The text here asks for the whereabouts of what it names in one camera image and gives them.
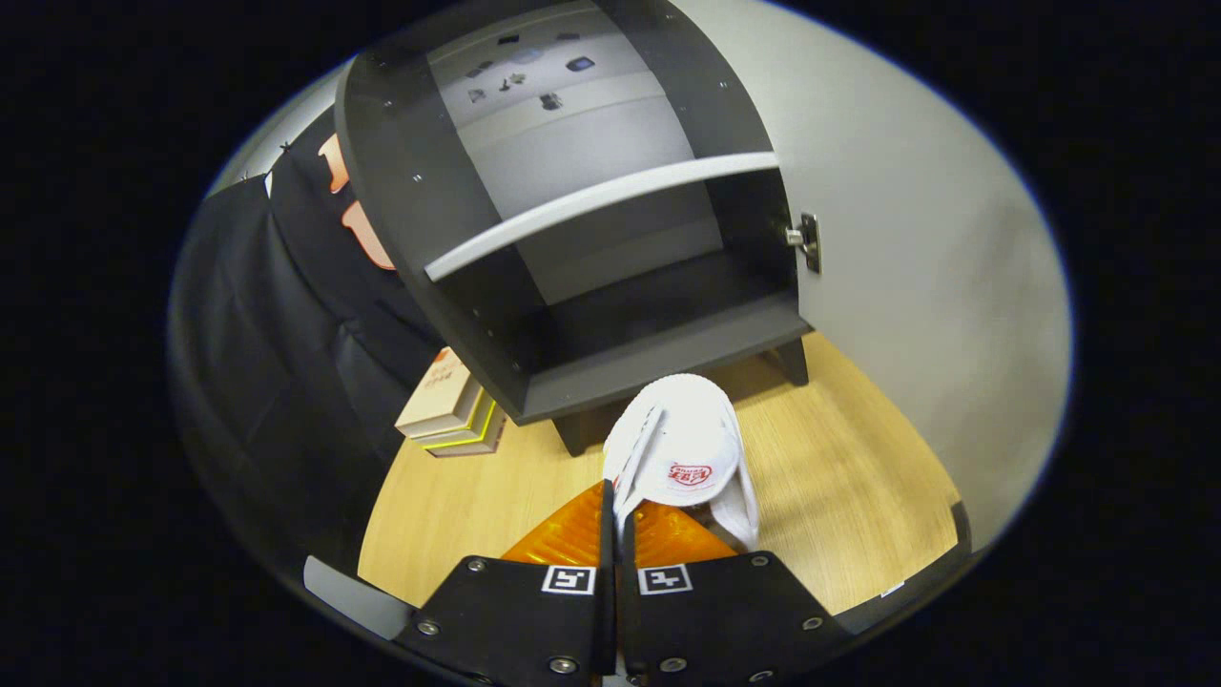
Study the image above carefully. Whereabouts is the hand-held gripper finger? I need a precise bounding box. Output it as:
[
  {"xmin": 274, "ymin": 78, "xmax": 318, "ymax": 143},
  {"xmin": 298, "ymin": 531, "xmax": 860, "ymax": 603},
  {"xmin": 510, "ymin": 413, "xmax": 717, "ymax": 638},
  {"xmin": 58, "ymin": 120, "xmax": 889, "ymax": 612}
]
[
  {"xmin": 396, "ymin": 480, "xmax": 616, "ymax": 687},
  {"xmin": 618, "ymin": 501, "xmax": 855, "ymax": 687}
]

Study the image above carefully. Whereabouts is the white canvas shoe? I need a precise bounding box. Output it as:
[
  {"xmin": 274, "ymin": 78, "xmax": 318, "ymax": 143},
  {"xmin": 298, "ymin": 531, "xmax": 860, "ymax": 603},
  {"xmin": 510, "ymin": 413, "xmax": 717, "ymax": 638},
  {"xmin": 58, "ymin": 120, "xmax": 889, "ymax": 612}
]
[{"xmin": 601, "ymin": 373, "xmax": 761, "ymax": 554}]

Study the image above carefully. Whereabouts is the dark grey shoe cabinet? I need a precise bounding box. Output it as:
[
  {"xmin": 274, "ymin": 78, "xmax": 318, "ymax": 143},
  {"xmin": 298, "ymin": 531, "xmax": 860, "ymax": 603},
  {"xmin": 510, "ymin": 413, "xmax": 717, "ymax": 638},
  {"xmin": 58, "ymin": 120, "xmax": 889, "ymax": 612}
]
[{"xmin": 334, "ymin": 0, "xmax": 812, "ymax": 457}]

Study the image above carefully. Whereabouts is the beige shoe cabinet door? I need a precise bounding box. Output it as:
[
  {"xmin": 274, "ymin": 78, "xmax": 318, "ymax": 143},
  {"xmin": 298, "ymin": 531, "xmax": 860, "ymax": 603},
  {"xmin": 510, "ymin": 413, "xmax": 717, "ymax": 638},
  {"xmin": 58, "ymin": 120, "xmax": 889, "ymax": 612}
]
[{"xmin": 668, "ymin": 0, "xmax": 1074, "ymax": 554}]

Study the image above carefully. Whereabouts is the metal door hinge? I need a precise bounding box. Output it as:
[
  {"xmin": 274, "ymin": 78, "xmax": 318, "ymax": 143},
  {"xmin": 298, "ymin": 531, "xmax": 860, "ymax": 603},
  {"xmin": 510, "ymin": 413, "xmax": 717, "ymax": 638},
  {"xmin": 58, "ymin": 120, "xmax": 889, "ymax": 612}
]
[{"xmin": 785, "ymin": 212, "xmax": 822, "ymax": 276}]

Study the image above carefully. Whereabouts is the thin brown book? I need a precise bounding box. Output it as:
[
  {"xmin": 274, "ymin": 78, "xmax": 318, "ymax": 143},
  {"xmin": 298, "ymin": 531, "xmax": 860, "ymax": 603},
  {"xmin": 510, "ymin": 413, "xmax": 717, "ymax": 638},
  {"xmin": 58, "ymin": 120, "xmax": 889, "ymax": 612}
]
[{"xmin": 429, "ymin": 412, "xmax": 507, "ymax": 459}]

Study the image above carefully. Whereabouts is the beige paperback book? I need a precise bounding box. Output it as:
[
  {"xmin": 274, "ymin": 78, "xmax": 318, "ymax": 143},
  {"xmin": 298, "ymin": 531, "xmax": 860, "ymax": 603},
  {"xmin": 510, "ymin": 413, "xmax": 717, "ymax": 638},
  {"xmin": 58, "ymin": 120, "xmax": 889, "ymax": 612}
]
[{"xmin": 396, "ymin": 348, "xmax": 481, "ymax": 440}]

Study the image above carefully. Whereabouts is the black backdrop cloth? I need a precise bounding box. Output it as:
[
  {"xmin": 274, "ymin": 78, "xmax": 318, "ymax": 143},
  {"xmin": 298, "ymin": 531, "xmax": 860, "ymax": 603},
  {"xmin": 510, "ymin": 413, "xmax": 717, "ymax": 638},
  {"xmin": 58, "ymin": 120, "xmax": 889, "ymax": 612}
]
[{"xmin": 167, "ymin": 114, "xmax": 449, "ymax": 573}]

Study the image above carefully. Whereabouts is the row of black cloth clips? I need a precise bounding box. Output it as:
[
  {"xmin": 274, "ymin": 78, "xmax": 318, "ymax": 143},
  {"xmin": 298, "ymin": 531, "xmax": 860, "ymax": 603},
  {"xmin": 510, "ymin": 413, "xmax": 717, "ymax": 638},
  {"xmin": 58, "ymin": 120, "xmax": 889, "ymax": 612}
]
[{"xmin": 238, "ymin": 138, "xmax": 292, "ymax": 182}]

